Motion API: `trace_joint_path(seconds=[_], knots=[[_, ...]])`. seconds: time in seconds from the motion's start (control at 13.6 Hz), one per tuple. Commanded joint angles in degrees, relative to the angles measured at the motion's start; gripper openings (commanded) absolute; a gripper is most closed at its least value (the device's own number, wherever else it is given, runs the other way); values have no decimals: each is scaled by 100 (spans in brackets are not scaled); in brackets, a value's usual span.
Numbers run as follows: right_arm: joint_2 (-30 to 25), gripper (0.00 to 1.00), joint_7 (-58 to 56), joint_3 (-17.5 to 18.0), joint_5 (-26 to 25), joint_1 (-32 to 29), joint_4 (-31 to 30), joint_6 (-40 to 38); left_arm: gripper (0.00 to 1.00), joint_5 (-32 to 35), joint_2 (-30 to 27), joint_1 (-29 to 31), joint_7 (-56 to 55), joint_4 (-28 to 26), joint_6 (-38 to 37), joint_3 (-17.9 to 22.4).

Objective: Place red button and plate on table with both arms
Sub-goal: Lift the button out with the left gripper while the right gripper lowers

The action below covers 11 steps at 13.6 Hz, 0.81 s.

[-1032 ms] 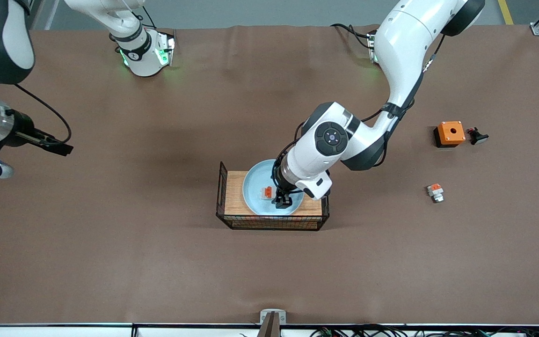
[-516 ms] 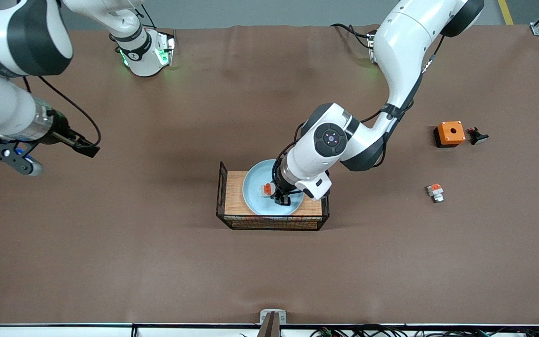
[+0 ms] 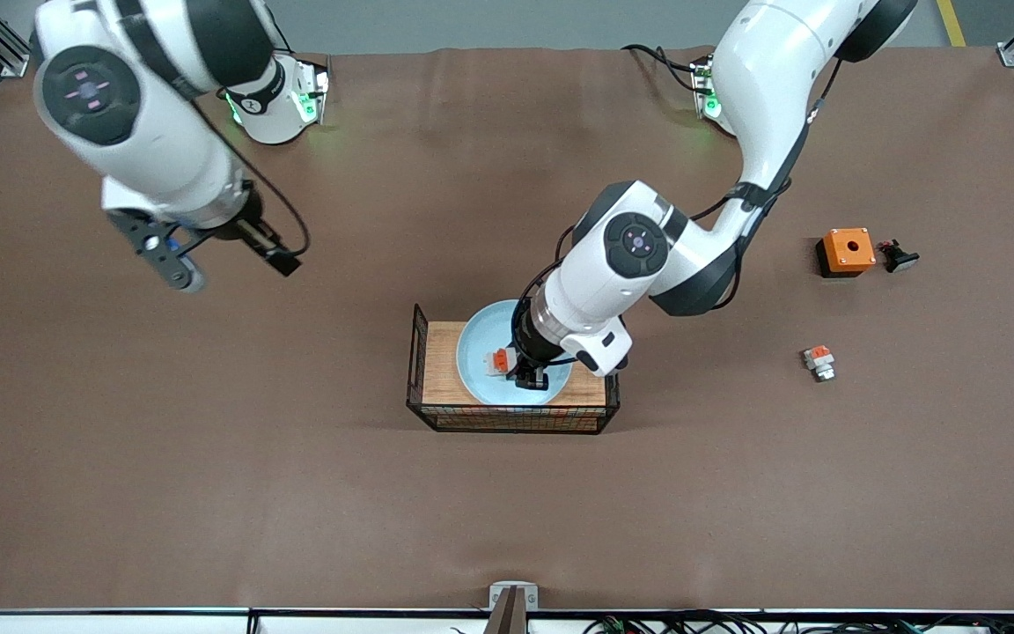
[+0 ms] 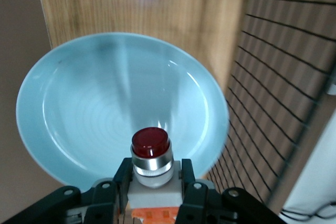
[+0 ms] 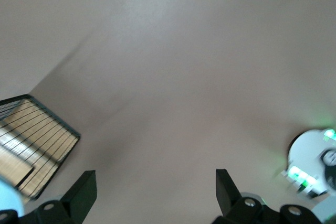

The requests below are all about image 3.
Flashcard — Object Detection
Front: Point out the light blue round plate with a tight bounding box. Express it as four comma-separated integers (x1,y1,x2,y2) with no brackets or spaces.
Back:
456,299,574,408

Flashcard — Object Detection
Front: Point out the black button with white cap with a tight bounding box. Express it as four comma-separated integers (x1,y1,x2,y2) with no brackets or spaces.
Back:
877,238,922,274

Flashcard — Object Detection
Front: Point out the wooden board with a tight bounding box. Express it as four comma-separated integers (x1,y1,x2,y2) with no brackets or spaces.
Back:
422,321,607,413

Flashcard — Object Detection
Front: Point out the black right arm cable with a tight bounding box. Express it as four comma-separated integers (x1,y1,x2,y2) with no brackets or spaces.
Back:
168,97,312,258

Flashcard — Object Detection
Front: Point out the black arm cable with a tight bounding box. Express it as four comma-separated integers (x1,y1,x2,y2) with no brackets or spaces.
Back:
168,97,312,258
514,57,844,311

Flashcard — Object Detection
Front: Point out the black wire mesh basket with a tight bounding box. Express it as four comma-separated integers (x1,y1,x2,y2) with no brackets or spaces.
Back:
407,304,622,437

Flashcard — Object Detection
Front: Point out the black right base cable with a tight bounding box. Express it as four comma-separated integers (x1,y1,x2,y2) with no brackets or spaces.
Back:
265,4,297,55

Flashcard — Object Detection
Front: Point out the black base cable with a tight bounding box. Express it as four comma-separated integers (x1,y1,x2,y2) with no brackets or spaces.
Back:
265,4,297,55
621,42,712,93

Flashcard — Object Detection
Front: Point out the aluminium bracket with profile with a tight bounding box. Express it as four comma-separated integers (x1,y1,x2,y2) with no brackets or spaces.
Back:
488,581,540,634

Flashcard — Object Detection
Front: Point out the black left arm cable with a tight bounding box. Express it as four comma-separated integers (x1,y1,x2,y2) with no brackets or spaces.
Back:
514,57,844,311

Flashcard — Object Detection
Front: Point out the black cable bundle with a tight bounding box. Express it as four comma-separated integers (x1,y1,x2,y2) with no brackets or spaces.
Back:
450,610,1014,634

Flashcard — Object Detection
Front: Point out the black left base cable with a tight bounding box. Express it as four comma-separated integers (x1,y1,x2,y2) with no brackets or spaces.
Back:
621,42,712,93

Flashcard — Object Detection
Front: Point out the orange button enclosure box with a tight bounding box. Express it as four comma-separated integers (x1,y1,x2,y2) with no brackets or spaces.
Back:
815,227,878,279

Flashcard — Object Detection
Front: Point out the white table edge rail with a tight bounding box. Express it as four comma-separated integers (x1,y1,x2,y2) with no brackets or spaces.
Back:
0,608,1014,634

